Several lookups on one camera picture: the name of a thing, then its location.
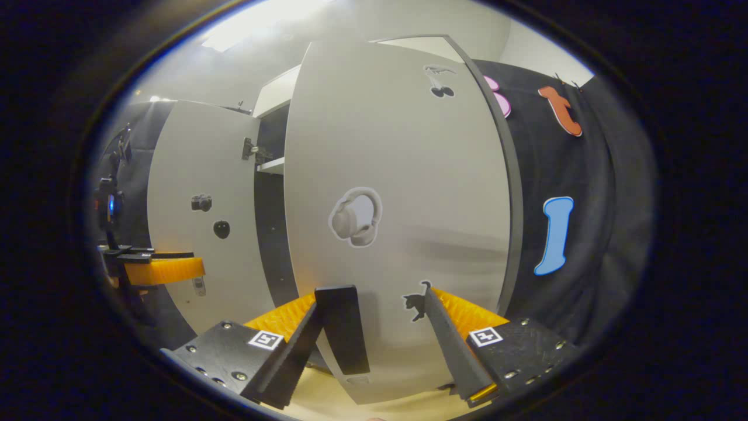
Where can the white cabinet drawer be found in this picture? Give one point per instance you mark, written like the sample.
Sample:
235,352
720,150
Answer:
274,93

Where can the white door with headphone sticker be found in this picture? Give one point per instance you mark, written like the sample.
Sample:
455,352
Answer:
409,175

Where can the metal door hinge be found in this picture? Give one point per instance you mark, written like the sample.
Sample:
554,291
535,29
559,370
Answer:
250,150

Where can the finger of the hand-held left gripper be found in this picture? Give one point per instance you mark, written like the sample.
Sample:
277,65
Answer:
152,256

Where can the white door with camera sticker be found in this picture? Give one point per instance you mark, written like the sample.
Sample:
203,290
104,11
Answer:
193,152

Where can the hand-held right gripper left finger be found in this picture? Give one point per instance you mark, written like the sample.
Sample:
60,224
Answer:
298,356

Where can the white shoe cabinet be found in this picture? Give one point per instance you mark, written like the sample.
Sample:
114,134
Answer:
272,234

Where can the black backdrop cloth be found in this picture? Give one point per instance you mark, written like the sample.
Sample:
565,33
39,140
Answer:
602,234
140,169

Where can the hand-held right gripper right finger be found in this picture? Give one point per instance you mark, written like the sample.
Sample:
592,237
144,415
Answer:
453,356

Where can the ceiling light panel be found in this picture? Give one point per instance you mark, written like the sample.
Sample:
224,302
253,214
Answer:
251,32

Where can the white cabinet shelf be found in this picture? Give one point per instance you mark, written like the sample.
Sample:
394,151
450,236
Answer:
273,165

